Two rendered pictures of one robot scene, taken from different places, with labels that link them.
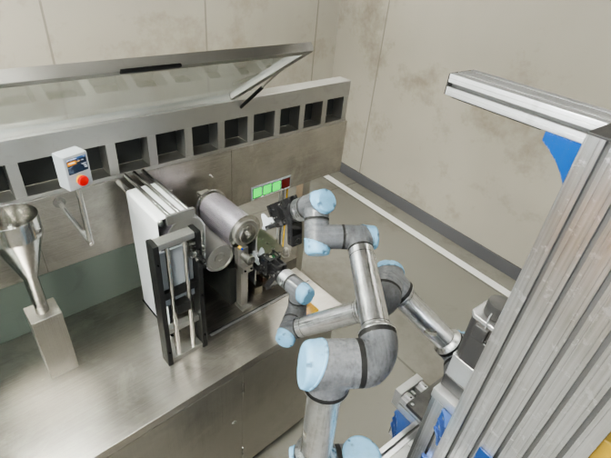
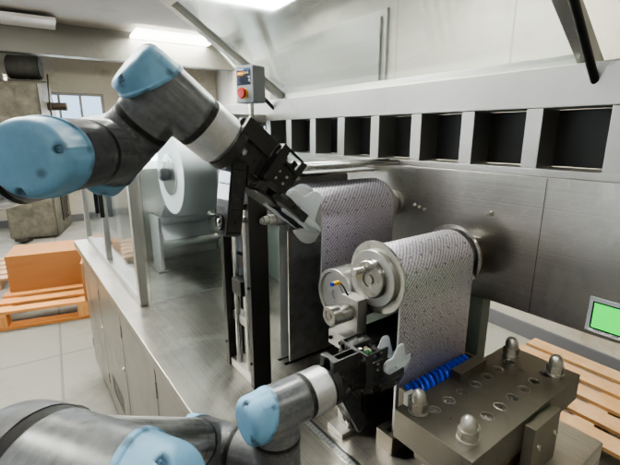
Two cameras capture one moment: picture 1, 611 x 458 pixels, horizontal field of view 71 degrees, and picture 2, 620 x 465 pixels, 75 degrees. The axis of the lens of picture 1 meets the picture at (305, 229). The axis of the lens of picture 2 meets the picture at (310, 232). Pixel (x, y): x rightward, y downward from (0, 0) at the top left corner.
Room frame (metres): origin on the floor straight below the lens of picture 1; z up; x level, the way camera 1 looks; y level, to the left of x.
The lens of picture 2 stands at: (1.38, -0.54, 1.53)
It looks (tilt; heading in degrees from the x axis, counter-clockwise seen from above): 14 degrees down; 99
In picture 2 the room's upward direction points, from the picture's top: straight up
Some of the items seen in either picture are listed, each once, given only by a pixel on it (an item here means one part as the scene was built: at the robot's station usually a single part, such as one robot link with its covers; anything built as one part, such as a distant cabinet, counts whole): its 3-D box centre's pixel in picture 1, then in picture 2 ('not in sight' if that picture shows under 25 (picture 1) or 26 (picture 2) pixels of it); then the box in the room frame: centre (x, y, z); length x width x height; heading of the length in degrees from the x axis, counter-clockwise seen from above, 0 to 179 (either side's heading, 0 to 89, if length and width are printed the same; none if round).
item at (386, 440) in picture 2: (240, 273); (428, 413); (1.52, 0.28, 0.92); 0.28 x 0.04 x 0.04; 45
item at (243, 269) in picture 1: (244, 279); (345, 365); (1.33, 0.23, 1.05); 0.06 x 0.05 x 0.31; 45
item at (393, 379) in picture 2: not in sight; (383, 376); (1.41, 0.14, 1.09); 0.09 x 0.05 x 0.02; 44
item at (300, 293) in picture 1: (299, 290); (275, 410); (1.24, 0.00, 1.11); 0.11 x 0.08 x 0.09; 45
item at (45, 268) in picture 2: not in sight; (88, 274); (-1.22, 2.68, 0.24); 1.35 x 0.92 x 0.49; 34
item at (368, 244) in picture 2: (245, 232); (376, 277); (1.39, 0.24, 1.25); 0.15 x 0.01 x 0.15; 135
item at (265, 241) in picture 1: (255, 246); (492, 403); (1.63, 0.22, 1.00); 0.40 x 0.16 x 0.06; 45
